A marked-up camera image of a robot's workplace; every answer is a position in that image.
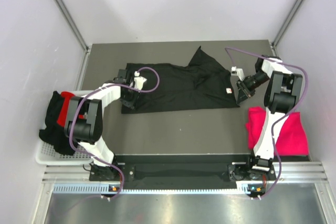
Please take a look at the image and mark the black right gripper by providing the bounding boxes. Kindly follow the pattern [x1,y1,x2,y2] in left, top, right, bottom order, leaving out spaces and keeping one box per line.
[236,71,270,105]

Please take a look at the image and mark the black t shirt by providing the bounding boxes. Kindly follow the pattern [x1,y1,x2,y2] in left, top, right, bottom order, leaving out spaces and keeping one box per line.
[121,48,238,114]
[39,91,75,156]

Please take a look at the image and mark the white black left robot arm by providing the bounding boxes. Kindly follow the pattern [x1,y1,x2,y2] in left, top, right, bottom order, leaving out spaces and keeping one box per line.
[64,70,147,180]

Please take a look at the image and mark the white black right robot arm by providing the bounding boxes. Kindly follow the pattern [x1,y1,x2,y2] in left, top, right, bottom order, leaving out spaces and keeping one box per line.
[236,55,303,180]

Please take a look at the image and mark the folded pink t shirt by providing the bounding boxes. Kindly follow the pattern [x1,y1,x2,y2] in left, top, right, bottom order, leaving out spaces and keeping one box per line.
[245,106,309,156]

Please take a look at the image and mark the red t shirt in basket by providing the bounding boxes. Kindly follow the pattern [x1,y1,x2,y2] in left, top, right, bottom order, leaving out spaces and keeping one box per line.
[57,91,75,127]

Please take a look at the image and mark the black t shirt in basket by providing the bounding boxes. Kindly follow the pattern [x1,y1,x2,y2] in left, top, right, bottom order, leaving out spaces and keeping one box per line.
[39,91,75,156]

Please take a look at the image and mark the white perforated plastic basket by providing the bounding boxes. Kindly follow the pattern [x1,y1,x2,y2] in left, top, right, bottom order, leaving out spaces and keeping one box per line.
[35,91,92,166]

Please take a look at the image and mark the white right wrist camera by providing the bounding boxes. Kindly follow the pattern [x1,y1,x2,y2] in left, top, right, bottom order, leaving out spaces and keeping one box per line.
[230,67,245,81]

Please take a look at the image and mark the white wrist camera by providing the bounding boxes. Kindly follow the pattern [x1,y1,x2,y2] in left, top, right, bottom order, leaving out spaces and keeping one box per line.
[230,67,245,81]
[133,71,147,90]

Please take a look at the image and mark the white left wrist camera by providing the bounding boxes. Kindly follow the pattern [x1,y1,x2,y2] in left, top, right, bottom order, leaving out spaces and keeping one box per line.
[133,71,147,90]

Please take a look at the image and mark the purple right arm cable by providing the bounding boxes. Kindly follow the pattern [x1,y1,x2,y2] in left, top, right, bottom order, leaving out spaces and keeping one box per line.
[225,47,308,200]

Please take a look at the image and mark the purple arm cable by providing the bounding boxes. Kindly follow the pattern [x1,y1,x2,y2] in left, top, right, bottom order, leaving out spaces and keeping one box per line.
[225,47,308,200]
[68,67,161,201]

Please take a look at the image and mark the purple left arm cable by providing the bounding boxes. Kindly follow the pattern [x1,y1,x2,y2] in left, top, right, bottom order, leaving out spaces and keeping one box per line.
[68,67,161,201]

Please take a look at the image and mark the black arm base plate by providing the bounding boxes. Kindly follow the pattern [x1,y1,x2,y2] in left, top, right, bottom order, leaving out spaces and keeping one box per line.
[89,154,276,189]

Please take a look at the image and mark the white slotted cable duct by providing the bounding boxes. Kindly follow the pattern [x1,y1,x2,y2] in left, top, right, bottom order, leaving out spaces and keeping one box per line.
[53,183,266,195]

